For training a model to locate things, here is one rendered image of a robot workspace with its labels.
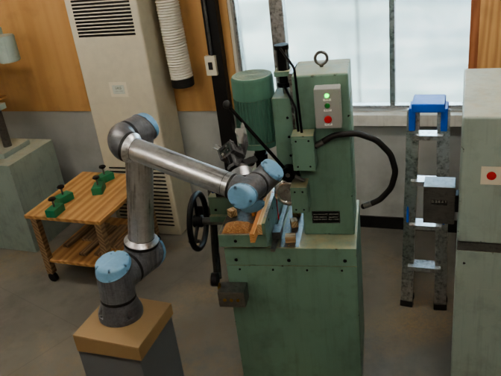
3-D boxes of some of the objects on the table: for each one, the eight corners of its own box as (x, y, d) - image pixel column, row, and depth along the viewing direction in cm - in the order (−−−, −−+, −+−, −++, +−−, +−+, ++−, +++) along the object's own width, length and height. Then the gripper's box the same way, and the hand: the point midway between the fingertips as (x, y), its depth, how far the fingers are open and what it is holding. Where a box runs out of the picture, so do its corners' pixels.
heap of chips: (226, 223, 259) (224, 218, 257) (253, 223, 256) (253, 217, 255) (221, 233, 251) (220, 227, 250) (250, 233, 248) (249, 227, 247)
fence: (282, 172, 299) (282, 163, 296) (285, 172, 298) (285, 163, 296) (262, 234, 246) (261, 223, 244) (266, 234, 246) (265, 223, 244)
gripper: (250, 153, 215) (235, 113, 226) (212, 182, 224) (200, 142, 234) (265, 160, 221) (250, 120, 232) (228, 188, 230) (215, 149, 240)
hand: (229, 133), depth 235 cm, fingers open, 14 cm apart
